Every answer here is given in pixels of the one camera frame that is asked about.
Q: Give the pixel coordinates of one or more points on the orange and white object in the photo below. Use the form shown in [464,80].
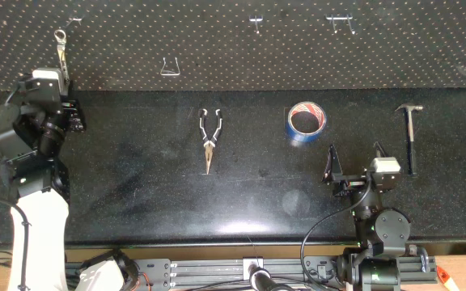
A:
[443,275]

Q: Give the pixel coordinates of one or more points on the wrench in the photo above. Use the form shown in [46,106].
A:
[61,54]

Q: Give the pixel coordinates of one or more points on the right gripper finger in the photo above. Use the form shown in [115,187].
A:
[332,165]
[378,150]

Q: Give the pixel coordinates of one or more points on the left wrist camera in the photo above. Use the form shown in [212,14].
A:
[47,74]

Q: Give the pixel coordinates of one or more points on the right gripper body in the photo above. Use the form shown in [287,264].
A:
[348,184]

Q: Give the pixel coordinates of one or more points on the black pegboard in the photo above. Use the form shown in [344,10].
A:
[217,44]

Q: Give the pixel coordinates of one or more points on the black and white pliers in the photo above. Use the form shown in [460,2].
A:
[209,151]

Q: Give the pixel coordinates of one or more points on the mounting rail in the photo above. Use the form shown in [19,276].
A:
[213,271]

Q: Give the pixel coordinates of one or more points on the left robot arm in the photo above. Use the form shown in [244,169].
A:
[39,242]

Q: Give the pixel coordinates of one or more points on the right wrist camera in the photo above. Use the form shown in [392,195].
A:
[384,165]

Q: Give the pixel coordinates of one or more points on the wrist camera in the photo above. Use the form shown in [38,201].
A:
[384,165]
[47,74]

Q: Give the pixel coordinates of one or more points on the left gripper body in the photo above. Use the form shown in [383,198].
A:
[74,117]

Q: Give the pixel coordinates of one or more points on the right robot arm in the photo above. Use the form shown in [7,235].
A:
[391,228]

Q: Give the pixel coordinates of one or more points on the roll of blue tape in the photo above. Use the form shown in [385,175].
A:
[297,135]

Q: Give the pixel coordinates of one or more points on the hammer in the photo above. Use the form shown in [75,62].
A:
[410,125]

